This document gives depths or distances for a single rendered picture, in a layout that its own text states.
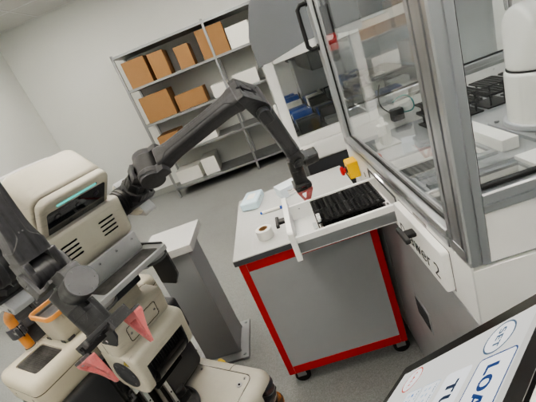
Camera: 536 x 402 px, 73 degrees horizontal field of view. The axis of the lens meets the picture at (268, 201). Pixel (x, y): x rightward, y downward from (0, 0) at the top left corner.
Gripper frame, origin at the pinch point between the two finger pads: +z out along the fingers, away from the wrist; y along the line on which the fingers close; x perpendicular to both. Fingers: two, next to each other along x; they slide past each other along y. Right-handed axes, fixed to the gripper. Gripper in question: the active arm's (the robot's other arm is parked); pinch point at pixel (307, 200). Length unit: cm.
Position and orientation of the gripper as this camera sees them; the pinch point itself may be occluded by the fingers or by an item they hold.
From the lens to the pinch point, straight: 154.5
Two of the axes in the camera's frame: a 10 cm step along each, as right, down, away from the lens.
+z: 3.5, 8.6, 3.8
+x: -9.2, 3.8, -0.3
